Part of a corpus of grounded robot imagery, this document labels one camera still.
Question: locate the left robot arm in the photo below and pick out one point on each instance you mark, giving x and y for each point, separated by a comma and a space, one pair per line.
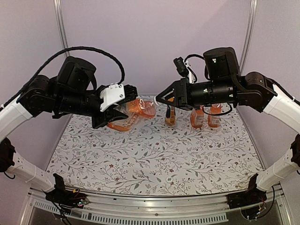
73, 91

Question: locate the left metal frame post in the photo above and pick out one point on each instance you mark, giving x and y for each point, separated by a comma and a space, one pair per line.
60, 23

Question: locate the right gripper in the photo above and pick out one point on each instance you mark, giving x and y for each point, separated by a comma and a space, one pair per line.
183, 101

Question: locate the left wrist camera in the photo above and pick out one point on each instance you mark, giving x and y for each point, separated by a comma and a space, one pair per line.
116, 94

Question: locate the aluminium front rail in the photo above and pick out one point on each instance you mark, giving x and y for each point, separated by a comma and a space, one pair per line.
119, 209

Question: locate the orange bottle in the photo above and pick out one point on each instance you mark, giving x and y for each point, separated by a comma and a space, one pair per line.
213, 117
136, 110
197, 118

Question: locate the floral tablecloth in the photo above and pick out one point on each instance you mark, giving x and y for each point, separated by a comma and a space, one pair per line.
137, 162

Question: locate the yellow dark-label bottle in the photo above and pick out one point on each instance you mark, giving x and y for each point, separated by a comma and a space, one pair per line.
170, 116

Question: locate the white cap with green print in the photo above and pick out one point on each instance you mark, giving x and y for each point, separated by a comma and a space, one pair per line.
169, 180

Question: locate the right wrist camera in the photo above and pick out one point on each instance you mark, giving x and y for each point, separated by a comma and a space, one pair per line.
183, 68

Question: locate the metal frame post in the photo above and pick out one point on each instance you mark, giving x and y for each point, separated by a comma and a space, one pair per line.
249, 31
60, 23

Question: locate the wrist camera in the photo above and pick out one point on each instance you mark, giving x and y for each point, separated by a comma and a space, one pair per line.
116, 94
183, 68

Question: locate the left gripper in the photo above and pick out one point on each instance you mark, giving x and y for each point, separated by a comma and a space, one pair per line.
111, 114

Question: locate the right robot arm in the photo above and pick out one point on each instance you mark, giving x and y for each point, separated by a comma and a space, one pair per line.
225, 84

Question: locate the right metal frame post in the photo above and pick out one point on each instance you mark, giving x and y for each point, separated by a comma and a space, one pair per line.
249, 31

